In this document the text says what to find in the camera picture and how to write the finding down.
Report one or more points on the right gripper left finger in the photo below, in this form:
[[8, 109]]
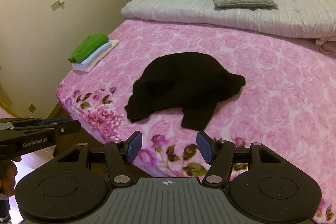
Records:
[[119, 155]]

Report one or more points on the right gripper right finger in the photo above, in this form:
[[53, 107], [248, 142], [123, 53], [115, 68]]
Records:
[[219, 156]]

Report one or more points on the black garment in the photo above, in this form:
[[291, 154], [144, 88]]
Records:
[[192, 81]]

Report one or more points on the left hand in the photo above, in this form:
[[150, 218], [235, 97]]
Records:
[[8, 173]]

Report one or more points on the pink floral blanket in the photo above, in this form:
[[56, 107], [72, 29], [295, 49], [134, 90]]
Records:
[[287, 103]]

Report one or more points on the light blue folded garment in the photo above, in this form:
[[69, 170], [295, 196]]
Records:
[[96, 54]]

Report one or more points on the cream folded garment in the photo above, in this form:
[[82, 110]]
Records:
[[77, 67]]

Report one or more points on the green folded garment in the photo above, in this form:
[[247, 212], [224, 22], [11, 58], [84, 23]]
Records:
[[86, 48]]

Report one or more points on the white ribbed duvet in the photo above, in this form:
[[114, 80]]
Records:
[[308, 19]]

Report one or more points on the low wall socket plate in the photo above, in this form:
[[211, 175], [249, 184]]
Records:
[[32, 108]]

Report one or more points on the wall switch plate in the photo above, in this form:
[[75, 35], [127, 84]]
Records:
[[58, 4]]

